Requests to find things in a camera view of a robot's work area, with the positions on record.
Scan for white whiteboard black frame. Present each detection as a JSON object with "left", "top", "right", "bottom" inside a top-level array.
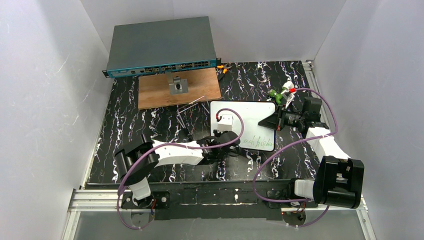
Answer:
[{"left": 210, "top": 100, "right": 276, "bottom": 152}]

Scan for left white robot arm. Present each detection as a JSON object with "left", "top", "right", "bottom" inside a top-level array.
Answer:
[{"left": 114, "top": 131, "right": 241, "bottom": 201}]

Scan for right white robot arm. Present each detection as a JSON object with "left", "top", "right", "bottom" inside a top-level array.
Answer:
[{"left": 258, "top": 97, "right": 365, "bottom": 209}]

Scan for green white marker tool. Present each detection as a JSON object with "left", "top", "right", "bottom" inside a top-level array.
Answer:
[{"left": 268, "top": 81, "right": 295, "bottom": 105}]

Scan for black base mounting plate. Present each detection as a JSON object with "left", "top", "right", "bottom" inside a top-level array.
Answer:
[{"left": 120, "top": 180, "right": 306, "bottom": 221}]

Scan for brown wooden board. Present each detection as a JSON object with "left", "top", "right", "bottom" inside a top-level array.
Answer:
[{"left": 137, "top": 68, "right": 222, "bottom": 110}]

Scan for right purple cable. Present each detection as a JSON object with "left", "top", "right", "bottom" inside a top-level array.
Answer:
[{"left": 252, "top": 87, "right": 339, "bottom": 229}]

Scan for purple cable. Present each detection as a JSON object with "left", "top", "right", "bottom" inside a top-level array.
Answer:
[
  {"left": 116, "top": 107, "right": 245, "bottom": 231},
  {"left": 252, "top": 87, "right": 339, "bottom": 229}
]

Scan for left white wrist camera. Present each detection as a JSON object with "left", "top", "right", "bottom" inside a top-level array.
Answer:
[{"left": 215, "top": 114, "right": 234, "bottom": 133}]

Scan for orange handled pliers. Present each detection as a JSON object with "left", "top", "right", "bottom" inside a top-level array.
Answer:
[{"left": 216, "top": 63, "right": 232, "bottom": 81}]

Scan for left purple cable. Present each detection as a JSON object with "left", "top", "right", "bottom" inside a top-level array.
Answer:
[{"left": 116, "top": 107, "right": 245, "bottom": 231}]

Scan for grey metal stand bracket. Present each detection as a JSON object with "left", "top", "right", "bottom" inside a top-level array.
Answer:
[{"left": 165, "top": 72, "right": 189, "bottom": 95}]

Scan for grey network switch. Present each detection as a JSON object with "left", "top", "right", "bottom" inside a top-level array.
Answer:
[{"left": 104, "top": 16, "right": 221, "bottom": 78}]

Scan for aluminium rail frame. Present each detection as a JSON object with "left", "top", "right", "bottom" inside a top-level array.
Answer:
[{"left": 61, "top": 59, "right": 377, "bottom": 240}]

